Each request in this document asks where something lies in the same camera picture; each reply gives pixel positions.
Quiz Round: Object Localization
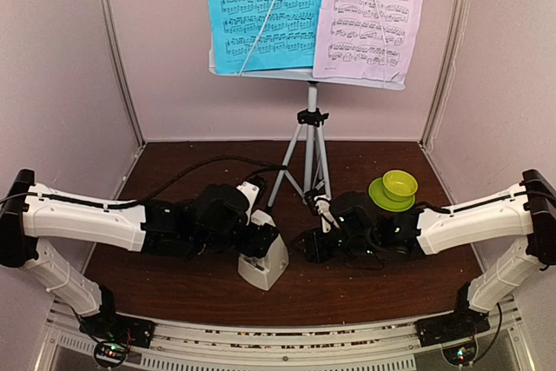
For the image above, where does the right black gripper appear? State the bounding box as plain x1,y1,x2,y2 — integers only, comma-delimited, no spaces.
290,226,377,264

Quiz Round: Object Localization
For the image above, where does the white metronome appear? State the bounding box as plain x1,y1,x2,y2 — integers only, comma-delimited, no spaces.
237,209,289,291

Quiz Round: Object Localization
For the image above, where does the white perforated music stand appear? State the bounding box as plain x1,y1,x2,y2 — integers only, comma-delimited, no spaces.
208,43,405,207

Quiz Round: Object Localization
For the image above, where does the lilac sheet music page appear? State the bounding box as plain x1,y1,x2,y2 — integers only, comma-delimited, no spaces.
312,0,424,89

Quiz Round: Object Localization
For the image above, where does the blue sheet music page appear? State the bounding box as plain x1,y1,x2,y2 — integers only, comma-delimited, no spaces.
208,0,321,75

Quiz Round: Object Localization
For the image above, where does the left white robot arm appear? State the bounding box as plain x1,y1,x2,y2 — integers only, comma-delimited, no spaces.
1,169,289,348

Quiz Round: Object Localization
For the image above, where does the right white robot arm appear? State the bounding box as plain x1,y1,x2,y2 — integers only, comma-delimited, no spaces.
292,169,555,347

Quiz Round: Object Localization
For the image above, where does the green saucer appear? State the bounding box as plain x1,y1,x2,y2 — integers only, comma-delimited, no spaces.
368,177,416,213

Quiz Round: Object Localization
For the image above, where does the green bowl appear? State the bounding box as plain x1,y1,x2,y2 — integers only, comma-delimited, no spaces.
382,169,419,202

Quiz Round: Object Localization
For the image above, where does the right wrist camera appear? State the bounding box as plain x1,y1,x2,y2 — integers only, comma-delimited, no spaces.
304,189,339,234

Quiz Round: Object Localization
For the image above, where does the front aluminium rail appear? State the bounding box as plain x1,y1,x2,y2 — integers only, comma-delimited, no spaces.
34,299,536,370

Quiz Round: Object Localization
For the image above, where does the right aluminium frame post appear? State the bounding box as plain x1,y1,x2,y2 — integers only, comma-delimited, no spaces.
420,0,471,154

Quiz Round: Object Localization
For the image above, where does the aluminium frame post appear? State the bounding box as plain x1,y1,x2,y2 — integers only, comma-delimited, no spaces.
420,0,471,154
99,0,146,148

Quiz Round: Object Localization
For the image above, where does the left aluminium frame post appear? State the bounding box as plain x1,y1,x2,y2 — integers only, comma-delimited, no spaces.
99,0,146,148

